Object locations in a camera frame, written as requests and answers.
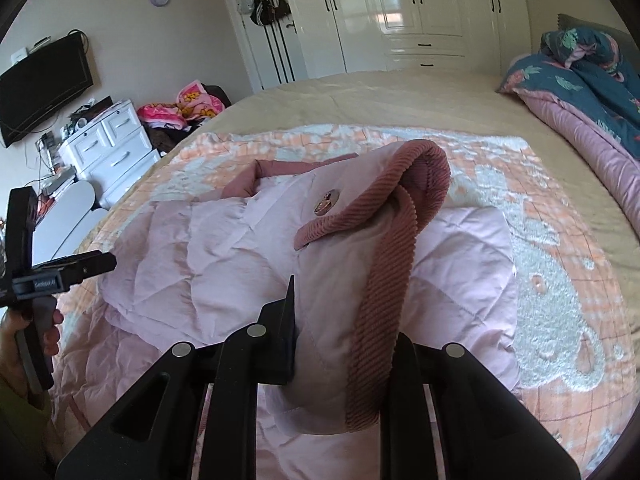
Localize cluttered side desk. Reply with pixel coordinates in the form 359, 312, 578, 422
35, 165, 76, 196

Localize blue floral quilt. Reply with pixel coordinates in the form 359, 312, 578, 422
495, 27, 640, 231

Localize person's left hand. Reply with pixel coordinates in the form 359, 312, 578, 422
0, 309, 65, 391

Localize black box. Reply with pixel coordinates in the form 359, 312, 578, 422
70, 97, 116, 121

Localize person's left forearm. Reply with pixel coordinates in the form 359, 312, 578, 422
0, 375, 56, 466

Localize hanging bags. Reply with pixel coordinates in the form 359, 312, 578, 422
239, 0, 292, 27

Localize dark clothes pile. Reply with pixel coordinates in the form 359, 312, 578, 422
150, 125, 193, 153

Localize grey oval chair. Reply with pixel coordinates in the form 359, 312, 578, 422
30, 180, 108, 266

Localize grey padded headboard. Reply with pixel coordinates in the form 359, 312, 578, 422
555, 12, 636, 51

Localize black television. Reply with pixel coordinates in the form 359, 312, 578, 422
0, 37, 95, 148

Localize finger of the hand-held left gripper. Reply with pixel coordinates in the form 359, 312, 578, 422
31, 251, 118, 286

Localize white drawer chest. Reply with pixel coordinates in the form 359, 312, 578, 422
59, 100, 153, 208

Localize pink quilted jacket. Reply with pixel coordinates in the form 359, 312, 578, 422
70, 140, 523, 480

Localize white wardrobe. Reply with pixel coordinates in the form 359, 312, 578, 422
317, 0, 531, 78

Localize orange plaid blanket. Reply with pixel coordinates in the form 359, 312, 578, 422
55, 122, 638, 480

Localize white door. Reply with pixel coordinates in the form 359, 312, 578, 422
222, 0, 308, 92

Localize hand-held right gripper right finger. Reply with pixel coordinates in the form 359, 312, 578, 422
380, 332, 581, 480

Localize pink printed blanket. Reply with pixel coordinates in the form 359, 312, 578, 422
136, 80, 227, 128

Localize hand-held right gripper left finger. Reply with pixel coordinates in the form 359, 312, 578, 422
55, 275, 299, 480

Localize bed with beige sheet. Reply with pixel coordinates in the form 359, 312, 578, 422
70, 67, 640, 341

